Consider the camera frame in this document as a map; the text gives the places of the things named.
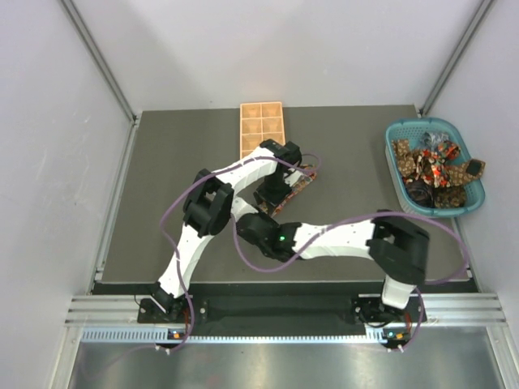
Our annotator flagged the red floral tie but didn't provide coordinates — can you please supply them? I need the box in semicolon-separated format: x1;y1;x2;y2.
415;141;461;188

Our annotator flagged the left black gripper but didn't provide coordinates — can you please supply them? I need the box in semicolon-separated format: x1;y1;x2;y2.
251;172;291;214

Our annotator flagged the grey slotted cable duct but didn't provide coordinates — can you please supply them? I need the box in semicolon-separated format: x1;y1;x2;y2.
80;327;403;344

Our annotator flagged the wooden eight-compartment box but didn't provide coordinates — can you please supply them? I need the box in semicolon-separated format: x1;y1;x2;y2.
239;101;286;159

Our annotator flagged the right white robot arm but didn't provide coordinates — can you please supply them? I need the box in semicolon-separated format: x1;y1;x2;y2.
233;208;430;321

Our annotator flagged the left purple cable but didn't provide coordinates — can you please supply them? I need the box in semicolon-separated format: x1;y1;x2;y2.
159;152;322;352

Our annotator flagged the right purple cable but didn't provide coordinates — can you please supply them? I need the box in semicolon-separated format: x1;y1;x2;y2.
230;210;470;352

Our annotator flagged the blue grey tie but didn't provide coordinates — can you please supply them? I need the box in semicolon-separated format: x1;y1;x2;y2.
419;131;449;150

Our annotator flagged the dark rolled tie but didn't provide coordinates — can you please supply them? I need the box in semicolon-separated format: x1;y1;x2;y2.
405;180;435;208

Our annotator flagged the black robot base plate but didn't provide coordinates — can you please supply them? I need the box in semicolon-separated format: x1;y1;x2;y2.
137;282;427;336

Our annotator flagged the teal plastic basket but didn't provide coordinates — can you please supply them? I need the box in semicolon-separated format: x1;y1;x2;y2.
385;118;485;218

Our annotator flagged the purple cable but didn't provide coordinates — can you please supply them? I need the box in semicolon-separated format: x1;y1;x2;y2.
159;152;322;352
230;210;470;352

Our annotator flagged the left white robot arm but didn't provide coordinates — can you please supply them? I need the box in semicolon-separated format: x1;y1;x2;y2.
151;139;304;322

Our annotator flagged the colourful banana print tie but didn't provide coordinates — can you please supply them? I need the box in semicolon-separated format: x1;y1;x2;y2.
261;168;317;217

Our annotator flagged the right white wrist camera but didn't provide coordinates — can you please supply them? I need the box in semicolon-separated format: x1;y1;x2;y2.
231;197;260;222

